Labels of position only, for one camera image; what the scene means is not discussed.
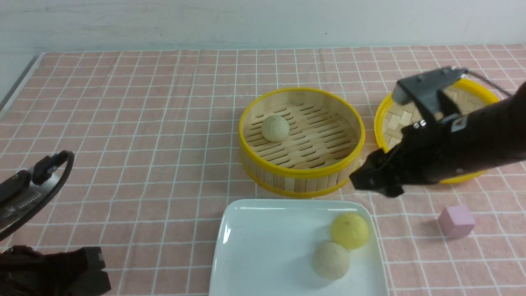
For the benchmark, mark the pink checkered tablecloth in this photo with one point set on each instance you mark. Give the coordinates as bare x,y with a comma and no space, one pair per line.
157,161

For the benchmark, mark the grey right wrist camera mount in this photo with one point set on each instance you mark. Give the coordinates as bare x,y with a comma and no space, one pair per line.
427,92

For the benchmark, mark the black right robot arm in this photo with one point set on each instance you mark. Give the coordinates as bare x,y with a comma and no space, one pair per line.
490,137

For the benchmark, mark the pink cube block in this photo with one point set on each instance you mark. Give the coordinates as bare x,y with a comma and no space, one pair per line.
456,221

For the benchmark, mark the white steamed bun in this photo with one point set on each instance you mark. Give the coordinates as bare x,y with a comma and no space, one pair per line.
275,128
331,260

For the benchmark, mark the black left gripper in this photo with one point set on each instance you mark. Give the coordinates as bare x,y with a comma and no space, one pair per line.
27,272

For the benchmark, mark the bamboo steamer basket yellow rim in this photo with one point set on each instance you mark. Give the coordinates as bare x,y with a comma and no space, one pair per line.
323,147

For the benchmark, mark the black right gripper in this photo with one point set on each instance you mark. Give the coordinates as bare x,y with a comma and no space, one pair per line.
419,159

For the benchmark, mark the yellow steamed bun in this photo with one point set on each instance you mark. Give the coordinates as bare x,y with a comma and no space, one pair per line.
350,230

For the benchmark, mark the white rectangular plate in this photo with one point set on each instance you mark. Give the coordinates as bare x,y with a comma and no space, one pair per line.
265,247

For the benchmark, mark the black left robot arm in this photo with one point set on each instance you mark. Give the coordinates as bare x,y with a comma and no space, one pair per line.
19,195

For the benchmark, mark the woven bamboo steamer lid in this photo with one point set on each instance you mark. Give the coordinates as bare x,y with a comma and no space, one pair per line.
391,118

